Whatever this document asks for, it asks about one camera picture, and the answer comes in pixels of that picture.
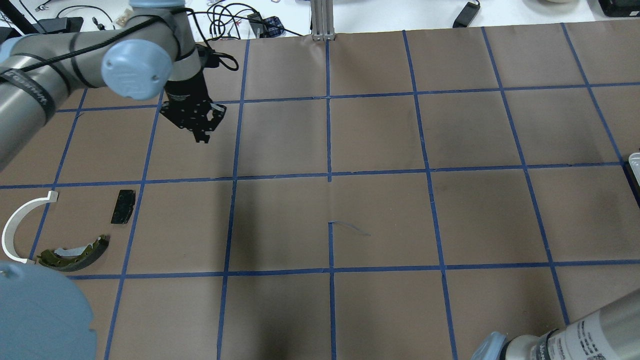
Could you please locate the black power adapter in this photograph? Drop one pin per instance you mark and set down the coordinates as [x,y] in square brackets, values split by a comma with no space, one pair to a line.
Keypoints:
[467,14]

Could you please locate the green brake shoe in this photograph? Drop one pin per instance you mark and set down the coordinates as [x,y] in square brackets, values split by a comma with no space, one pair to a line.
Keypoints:
[74,259]

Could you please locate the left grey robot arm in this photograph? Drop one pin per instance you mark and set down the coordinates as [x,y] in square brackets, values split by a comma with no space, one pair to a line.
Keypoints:
[44,316]

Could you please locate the white tray edge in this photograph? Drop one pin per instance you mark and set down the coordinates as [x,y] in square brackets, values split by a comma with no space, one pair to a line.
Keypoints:
[633,168]

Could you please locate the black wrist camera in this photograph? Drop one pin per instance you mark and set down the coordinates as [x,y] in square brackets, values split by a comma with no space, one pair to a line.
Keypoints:
[208,58]

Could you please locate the black brake pad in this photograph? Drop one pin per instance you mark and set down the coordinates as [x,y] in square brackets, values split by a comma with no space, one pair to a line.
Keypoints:
[124,206]

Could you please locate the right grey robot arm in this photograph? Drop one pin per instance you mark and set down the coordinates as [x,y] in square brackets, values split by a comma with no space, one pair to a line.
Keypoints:
[609,333]

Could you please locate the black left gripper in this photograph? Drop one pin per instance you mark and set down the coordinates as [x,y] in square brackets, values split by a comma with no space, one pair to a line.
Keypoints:
[184,93]

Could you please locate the aluminium frame post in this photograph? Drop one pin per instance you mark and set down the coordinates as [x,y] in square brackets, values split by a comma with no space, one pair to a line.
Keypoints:
[322,20]

